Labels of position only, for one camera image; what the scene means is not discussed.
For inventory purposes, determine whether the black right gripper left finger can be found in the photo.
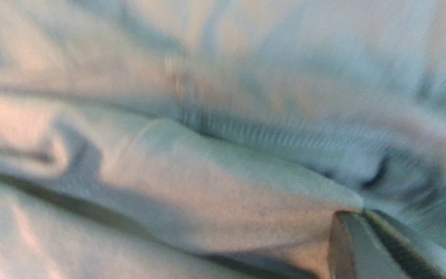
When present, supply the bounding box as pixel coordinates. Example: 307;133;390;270
328;212;409;279

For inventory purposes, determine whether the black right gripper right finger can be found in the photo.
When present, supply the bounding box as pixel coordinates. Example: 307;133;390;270
362;210;446;279

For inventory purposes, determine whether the dark gray long-sleeved shirt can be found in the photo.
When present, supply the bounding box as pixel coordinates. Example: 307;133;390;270
0;0;446;279

